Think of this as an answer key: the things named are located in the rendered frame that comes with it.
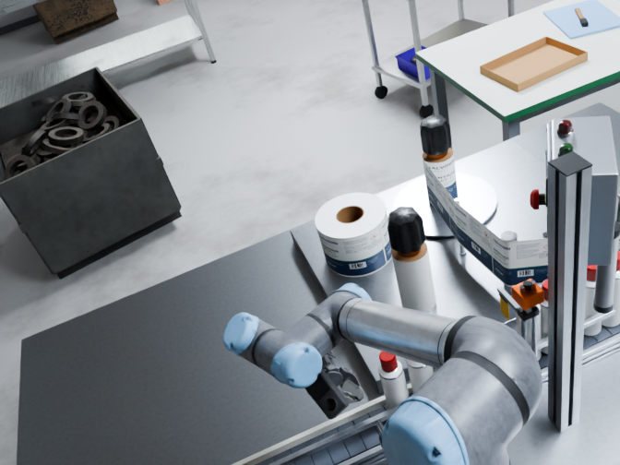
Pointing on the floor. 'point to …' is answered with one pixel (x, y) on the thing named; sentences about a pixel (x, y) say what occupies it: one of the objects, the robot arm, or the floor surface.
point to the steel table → (110, 58)
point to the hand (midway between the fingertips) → (359, 399)
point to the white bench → (453, 52)
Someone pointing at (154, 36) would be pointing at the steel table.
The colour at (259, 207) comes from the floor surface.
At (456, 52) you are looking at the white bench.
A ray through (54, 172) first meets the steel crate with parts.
